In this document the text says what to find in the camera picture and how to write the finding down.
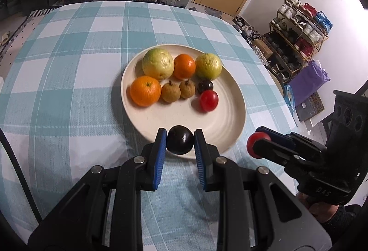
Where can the orange mandarin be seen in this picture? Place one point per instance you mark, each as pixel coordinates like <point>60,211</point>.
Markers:
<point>185,67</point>
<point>145,91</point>

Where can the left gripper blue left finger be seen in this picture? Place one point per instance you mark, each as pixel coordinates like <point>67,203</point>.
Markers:
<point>154,154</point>

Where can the large yellow guava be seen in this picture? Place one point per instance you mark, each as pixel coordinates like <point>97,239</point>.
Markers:
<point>208,66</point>

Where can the brown longan fruit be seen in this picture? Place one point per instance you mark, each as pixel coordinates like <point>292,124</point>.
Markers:
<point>170,92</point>
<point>187,89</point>

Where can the cream enamel bin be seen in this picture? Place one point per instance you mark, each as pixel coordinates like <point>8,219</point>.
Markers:
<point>278,82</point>

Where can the purple plastic bag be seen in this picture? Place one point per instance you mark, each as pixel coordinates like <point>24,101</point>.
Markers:
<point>308,81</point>

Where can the person's right hand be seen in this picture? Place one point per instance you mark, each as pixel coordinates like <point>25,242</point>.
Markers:
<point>321,211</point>

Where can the blue plastic bag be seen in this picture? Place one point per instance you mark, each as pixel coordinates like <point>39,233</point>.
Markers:
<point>289,98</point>

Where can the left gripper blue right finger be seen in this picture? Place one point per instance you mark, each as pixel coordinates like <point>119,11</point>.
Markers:
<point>205,157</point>

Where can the teal checkered tablecloth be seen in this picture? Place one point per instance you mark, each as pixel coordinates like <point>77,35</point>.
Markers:
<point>61,112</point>

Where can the cream round plate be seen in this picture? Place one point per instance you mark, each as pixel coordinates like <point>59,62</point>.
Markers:
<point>221,127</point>

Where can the dark purple cherry tomato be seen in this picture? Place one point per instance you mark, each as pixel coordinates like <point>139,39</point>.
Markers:
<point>204,85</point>

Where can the shoe rack with shoes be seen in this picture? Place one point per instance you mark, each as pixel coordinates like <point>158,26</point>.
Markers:
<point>296,34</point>

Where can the small yellow guava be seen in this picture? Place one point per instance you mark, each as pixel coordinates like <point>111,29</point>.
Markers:
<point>158,63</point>

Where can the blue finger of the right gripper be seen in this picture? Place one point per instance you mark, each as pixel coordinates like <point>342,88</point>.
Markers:
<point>274,135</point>
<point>274,152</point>

